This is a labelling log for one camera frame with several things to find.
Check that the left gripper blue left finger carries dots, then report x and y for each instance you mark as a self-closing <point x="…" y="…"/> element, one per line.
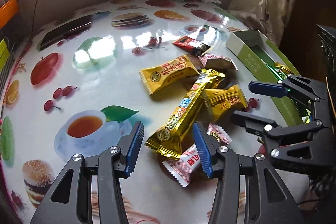
<point x="129" y="146"/>

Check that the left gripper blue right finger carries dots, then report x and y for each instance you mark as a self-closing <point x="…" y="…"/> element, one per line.
<point x="210" y="151"/>

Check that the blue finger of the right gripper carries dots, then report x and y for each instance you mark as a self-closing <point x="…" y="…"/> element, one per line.
<point x="253" y="124"/>
<point x="268" y="89"/>

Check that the long gold snack bar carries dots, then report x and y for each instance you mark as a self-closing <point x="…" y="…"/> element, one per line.
<point x="168" y="139"/>
<point x="286" y="70"/>

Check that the white red nougat packet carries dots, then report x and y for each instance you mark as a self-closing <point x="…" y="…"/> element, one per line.
<point x="182" y="168"/>

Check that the yellow peanut crisp packet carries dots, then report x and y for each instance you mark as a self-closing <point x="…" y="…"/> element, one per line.
<point x="156" y="78"/>

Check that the green candy packet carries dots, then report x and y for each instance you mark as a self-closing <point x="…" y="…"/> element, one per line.
<point x="278" y="73"/>

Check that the small pink white candy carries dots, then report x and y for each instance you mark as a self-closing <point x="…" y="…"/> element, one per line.
<point x="219" y="133"/>

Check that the green white cardboard box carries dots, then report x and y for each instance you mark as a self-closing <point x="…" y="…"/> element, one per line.
<point x="255" y="50"/>

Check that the pink brown candy packet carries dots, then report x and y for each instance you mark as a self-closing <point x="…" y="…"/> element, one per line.
<point x="218" y="62"/>

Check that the small red black candy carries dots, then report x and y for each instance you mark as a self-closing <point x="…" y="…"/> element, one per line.
<point x="191" y="45"/>

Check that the black smartphone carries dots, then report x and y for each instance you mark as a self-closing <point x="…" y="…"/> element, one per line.
<point x="65" y="31"/>

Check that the yellow green box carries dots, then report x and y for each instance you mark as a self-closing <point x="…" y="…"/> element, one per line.
<point x="4" y="54"/>

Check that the orange box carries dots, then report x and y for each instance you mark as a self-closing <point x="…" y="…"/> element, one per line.
<point x="8" y="11"/>

